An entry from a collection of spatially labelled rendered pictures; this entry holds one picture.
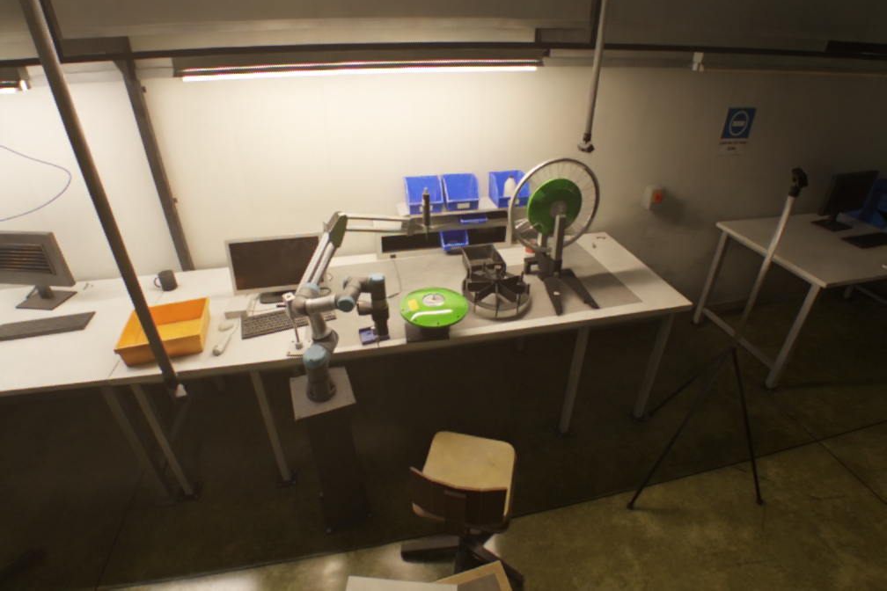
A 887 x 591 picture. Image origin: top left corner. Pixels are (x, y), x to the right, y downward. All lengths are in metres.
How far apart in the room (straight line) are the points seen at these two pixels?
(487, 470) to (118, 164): 2.42
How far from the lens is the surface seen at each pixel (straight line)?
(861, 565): 3.12
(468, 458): 1.95
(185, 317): 2.47
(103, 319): 2.74
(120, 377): 2.28
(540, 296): 2.36
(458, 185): 2.70
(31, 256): 2.94
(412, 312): 1.92
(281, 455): 2.59
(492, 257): 2.66
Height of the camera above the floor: 2.19
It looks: 29 degrees down
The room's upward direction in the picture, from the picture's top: straight up
